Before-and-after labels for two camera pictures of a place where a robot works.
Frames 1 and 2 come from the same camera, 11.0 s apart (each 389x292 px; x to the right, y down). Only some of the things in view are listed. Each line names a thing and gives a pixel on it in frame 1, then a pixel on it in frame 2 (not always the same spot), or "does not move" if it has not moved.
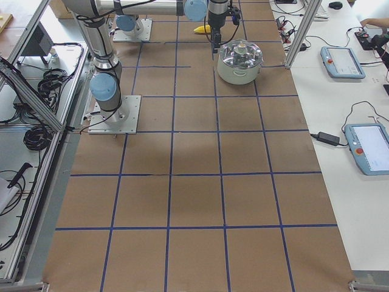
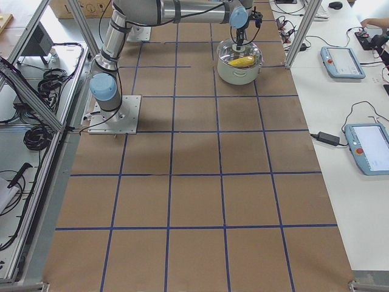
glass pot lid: (240, 53) does not move
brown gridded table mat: (221, 191) does not move
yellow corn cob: (201, 28) to (245, 61)
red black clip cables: (285, 28) does not move
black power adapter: (327, 138) does not move
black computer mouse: (335, 5) does not move
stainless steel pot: (237, 76) does not move
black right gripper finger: (220, 38) to (239, 44)
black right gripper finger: (211, 41) to (240, 42)
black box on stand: (39, 44) does not move
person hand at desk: (383, 22) does not move
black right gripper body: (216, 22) to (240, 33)
